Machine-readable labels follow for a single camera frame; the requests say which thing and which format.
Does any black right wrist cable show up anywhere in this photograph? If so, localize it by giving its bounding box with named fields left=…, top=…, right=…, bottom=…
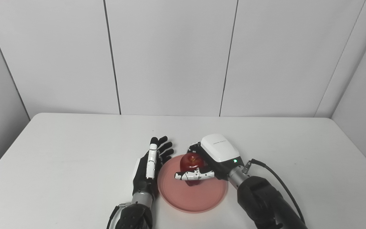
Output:
left=243, top=159, right=306, bottom=224

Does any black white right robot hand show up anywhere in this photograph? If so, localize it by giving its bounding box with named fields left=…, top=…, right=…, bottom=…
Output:
left=174, top=134, right=245, bottom=182

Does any pink round plate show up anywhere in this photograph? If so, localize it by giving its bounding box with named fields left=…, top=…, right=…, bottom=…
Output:
left=157, top=155, right=228, bottom=213

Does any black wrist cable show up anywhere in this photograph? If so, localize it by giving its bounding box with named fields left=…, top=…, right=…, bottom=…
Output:
left=243, top=159, right=306, bottom=224
left=106, top=202, right=131, bottom=229

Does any red apple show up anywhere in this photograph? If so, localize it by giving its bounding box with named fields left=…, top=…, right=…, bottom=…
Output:
left=180, top=152, right=207, bottom=187

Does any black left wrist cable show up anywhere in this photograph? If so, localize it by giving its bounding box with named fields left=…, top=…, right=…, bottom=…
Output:
left=106, top=202, right=131, bottom=229

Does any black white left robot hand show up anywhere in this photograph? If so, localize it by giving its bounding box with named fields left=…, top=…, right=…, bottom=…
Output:
left=132, top=136, right=174, bottom=197

